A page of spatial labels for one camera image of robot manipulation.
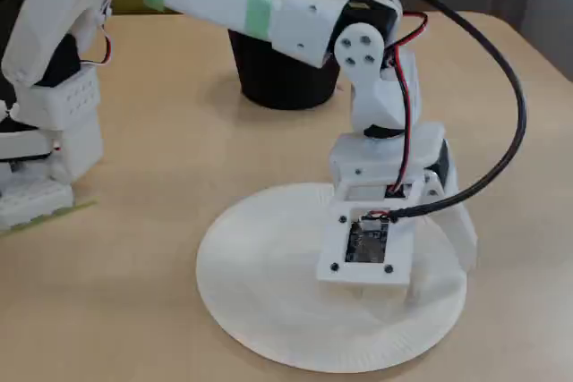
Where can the white paper plate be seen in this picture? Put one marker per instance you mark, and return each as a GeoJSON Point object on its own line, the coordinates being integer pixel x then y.
{"type": "Point", "coordinates": [268, 288]}

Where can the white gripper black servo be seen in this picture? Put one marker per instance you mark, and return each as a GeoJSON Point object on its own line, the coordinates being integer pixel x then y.
{"type": "Point", "coordinates": [355, 157]}

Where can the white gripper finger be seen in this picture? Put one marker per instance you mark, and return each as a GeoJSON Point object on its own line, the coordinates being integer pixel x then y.
{"type": "Point", "coordinates": [413, 294]}

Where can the yellow-green base plate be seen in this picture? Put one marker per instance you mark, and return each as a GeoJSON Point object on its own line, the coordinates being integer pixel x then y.
{"type": "Point", "coordinates": [85, 206]}

